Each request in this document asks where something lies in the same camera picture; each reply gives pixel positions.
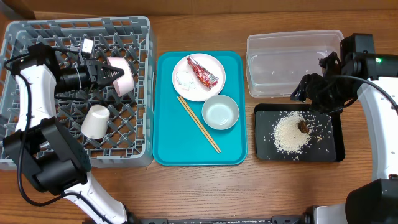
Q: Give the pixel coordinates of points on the cardboard backdrop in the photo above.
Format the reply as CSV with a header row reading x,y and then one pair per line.
x,y
26,9

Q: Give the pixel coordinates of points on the white rice pile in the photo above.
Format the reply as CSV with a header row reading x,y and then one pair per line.
x,y
289,133

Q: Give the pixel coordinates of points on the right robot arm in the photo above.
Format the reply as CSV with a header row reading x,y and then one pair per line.
x,y
358,73

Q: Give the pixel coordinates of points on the wooden chopstick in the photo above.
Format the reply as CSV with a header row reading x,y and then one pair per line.
x,y
202,129
197,127

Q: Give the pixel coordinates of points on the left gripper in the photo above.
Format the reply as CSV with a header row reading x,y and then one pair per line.
x,y
97,74

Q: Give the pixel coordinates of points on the pink bowl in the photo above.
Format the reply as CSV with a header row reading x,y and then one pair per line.
x,y
125,83

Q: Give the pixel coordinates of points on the grey-green bowl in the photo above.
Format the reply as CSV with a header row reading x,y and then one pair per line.
x,y
220,112

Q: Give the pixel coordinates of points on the grey plastic dishwasher rack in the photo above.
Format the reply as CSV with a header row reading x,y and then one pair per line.
x,y
128,137

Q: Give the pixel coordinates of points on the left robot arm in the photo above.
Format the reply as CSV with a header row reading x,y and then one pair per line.
x,y
51,163

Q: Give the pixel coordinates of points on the red snack wrapper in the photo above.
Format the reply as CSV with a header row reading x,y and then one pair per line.
x,y
205,77

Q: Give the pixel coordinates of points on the crumpled white tissue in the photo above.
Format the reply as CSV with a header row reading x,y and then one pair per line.
x,y
185,80

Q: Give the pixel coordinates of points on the clear plastic bin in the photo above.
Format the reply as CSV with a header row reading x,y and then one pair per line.
x,y
276,62

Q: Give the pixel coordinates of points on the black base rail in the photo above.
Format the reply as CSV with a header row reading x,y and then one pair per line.
x,y
282,219

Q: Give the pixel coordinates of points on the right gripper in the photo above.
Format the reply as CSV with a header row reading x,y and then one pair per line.
x,y
313,88

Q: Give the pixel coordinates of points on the white paper cup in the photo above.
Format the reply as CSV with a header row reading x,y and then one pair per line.
x,y
95,124

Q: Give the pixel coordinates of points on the black waste tray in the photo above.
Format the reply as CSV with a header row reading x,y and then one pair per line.
x,y
326,146

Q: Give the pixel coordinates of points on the teal plastic serving tray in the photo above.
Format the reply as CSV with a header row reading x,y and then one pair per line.
x,y
177,140

